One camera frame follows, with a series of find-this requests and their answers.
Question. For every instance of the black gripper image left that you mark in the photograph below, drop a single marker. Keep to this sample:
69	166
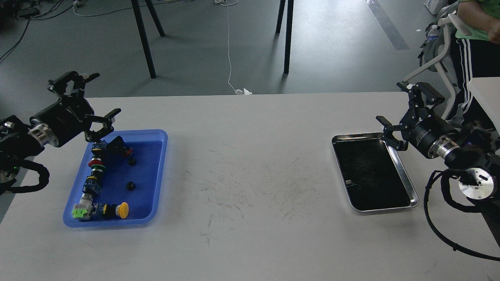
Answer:
64	115

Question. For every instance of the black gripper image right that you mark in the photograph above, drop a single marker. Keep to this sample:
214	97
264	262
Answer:
424	129

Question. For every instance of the silver metal tray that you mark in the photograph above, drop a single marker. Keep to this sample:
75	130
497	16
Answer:
373	175

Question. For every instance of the blue plastic tray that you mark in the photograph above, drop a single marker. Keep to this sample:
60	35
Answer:
149	149

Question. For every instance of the red green push buttons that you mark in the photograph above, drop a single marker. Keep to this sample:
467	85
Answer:
96	164

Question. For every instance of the white office chair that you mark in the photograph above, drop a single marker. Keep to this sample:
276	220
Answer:
436	53

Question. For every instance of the black stand leg left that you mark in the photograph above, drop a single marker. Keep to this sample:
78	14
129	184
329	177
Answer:
142	33

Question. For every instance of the black stand leg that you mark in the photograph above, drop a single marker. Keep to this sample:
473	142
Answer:
289	25
142	33

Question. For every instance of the plastic water bottle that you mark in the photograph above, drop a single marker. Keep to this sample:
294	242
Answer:
432	33

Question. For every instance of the person in green shirt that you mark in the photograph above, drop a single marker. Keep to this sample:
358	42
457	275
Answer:
474	56

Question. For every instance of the yellow mushroom push button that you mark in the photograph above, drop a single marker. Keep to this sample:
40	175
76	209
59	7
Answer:
114	211

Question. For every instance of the black stand leg right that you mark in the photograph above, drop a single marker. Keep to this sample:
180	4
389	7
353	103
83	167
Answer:
289	25

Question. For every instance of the black red switch part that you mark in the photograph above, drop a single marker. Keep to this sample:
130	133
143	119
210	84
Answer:
118	146

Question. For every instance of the black cable image right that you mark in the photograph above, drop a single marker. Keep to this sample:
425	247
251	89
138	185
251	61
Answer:
453	228

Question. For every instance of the black cable image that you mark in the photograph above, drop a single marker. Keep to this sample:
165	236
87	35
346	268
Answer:
23	176
453	228

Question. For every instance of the green terminal switch block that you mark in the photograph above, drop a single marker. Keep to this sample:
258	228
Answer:
82	211

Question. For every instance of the black cable image left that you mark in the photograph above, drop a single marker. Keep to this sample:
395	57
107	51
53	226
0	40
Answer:
23	176

